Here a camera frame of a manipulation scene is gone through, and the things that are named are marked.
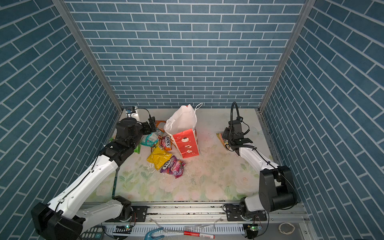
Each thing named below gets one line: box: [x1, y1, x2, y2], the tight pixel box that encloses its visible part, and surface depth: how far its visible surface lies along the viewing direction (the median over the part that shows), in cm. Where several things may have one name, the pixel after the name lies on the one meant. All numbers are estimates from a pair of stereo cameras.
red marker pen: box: [183, 231, 215, 239], surface depth 69 cm
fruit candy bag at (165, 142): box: [159, 136, 172, 151], surface depth 98 cm
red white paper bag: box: [164, 103, 203, 159], surface depth 86 cm
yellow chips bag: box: [146, 146, 173, 170], surface depth 91 cm
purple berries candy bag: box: [160, 155, 186, 179], surface depth 87 cm
